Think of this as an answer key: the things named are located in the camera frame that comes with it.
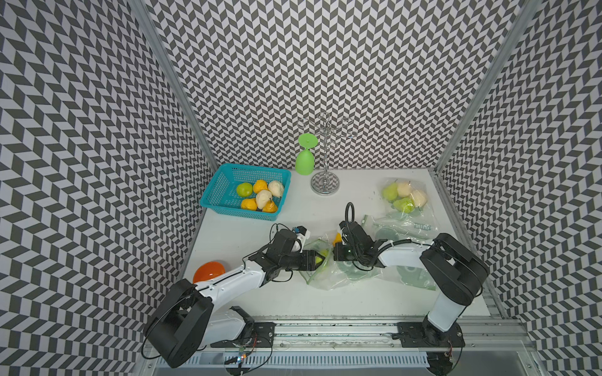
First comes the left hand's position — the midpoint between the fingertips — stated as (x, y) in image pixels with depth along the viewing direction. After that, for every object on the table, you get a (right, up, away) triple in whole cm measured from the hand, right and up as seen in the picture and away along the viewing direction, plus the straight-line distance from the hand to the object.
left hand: (318, 262), depth 82 cm
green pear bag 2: (0, +2, -4) cm, 4 cm away
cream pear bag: (-24, +22, +18) cm, 37 cm away
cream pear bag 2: (-19, +26, +23) cm, 40 cm away
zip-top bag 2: (+31, +11, +15) cm, 36 cm away
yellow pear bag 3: (-20, +18, +14) cm, 31 cm away
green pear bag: (-33, +26, +23) cm, 48 cm away
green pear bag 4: (+38, +19, +17) cm, 45 cm away
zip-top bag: (+4, -4, +1) cm, 6 cm away
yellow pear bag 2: (-29, +20, +18) cm, 39 cm away
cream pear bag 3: (+39, +26, +20) cm, 51 cm away
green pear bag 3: (+33, +25, +22) cm, 47 cm away
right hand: (+6, 0, +10) cm, 11 cm away
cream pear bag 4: (+43, +22, +17) cm, 51 cm away
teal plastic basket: (-44, +24, +23) cm, 55 cm away
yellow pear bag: (-26, +28, +24) cm, 45 cm away
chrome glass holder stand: (+4, +29, +30) cm, 42 cm away
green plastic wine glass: (-5, +38, +9) cm, 39 cm away
